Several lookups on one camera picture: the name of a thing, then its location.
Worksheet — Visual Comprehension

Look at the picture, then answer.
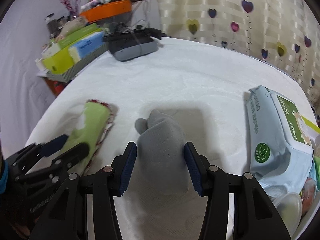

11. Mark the plastic bag with pink item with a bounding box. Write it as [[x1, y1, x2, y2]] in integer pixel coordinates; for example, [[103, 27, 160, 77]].
[[300, 178, 317, 216]]

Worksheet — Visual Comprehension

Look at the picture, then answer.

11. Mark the green rabbit sock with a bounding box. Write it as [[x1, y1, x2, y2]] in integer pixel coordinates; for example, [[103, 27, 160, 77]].
[[61, 99, 114, 176]]

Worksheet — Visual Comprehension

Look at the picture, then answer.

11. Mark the grey sock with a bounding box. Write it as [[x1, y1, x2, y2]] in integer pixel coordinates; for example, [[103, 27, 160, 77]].
[[135, 109, 189, 195]]

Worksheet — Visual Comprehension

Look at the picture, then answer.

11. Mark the round grey lidded container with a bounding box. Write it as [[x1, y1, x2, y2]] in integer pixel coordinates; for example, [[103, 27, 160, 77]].
[[272, 193, 303, 236]]

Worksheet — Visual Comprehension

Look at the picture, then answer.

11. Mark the wet wipes pack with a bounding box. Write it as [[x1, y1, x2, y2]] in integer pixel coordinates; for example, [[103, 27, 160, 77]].
[[246, 86, 313, 197]]

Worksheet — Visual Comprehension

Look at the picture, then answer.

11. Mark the striped storage tray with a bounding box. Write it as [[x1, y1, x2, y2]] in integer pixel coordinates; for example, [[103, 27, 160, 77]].
[[47, 42, 108, 83]]

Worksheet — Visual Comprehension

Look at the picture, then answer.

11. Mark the green-edged white box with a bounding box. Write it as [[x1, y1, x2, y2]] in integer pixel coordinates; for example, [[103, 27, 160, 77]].
[[291, 114, 320, 240]]

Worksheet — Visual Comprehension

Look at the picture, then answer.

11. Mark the green cardboard box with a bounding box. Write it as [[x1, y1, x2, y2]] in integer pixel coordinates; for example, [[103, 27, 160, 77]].
[[42, 27, 103, 74]]

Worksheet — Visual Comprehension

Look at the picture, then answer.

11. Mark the blue tissue pack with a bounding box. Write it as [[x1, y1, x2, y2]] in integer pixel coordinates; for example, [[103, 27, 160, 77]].
[[68, 31, 104, 63]]

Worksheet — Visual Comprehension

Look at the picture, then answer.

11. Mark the grey VR headset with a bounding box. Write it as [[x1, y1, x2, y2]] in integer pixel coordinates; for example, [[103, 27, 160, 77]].
[[103, 28, 166, 62]]

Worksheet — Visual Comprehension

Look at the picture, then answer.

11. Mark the orange tray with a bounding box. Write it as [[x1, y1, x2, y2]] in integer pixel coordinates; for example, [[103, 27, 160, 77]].
[[80, 0, 132, 23]]

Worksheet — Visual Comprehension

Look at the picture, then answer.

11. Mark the heart pattern curtain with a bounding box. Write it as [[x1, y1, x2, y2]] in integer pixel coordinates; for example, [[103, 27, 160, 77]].
[[157, 0, 319, 111]]

